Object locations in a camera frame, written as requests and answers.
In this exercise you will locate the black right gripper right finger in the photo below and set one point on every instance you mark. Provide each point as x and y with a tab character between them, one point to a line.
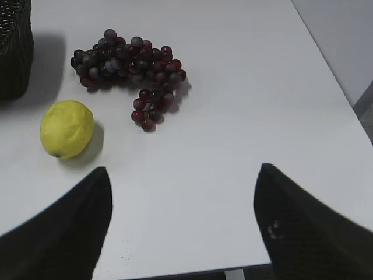
304	238

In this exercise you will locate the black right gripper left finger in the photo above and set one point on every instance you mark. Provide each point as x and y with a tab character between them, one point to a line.
64	241

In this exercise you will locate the dark red grape bunch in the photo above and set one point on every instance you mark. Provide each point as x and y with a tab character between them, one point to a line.
112	61

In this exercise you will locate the black wicker basket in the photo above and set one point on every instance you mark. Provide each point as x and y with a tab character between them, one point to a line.
17	48

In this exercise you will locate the yellow lemon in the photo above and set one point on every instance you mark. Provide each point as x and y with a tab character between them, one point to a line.
66	128

